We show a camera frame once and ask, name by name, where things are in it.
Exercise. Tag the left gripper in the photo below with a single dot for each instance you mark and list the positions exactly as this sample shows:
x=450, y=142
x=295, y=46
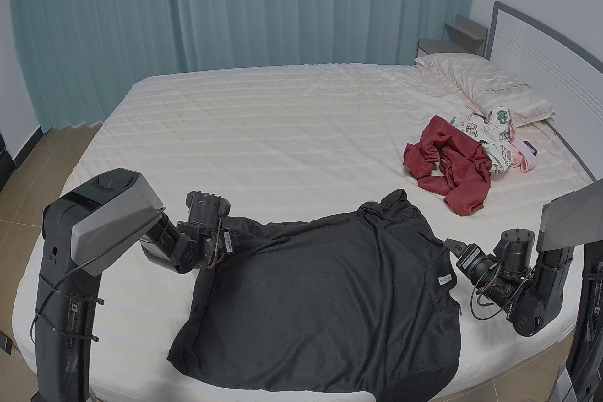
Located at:
x=214, y=249

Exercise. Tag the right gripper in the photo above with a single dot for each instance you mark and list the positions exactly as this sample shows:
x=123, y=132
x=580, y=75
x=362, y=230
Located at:
x=480, y=268

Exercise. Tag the dark red garment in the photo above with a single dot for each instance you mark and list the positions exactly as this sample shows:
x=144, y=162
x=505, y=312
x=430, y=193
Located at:
x=464, y=174

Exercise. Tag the grey bedside table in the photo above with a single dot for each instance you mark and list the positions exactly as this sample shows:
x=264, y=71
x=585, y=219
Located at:
x=466, y=30

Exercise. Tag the cream pillow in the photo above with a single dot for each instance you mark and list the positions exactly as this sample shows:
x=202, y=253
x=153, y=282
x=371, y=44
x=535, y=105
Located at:
x=485, y=84

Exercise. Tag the bed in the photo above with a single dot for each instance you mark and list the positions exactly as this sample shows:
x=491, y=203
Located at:
x=259, y=131

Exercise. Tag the purple garment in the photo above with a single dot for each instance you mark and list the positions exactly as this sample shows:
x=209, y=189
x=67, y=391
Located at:
x=531, y=149

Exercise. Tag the black T-shirt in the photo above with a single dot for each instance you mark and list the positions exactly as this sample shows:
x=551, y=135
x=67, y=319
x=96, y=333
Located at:
x=329, y=296

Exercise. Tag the white printed pyjama top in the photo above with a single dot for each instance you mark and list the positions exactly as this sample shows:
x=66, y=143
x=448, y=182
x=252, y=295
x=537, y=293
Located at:
x=499, y=145

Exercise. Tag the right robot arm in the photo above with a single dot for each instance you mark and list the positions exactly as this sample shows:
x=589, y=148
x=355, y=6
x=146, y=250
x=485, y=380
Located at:
x=541, y=296

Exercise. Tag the pink garment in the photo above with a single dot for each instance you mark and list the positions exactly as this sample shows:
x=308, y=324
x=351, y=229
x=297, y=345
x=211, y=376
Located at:
x=527, y=162

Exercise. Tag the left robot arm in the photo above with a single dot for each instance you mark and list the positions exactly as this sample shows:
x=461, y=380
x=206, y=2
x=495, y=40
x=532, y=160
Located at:
x=61, y=296

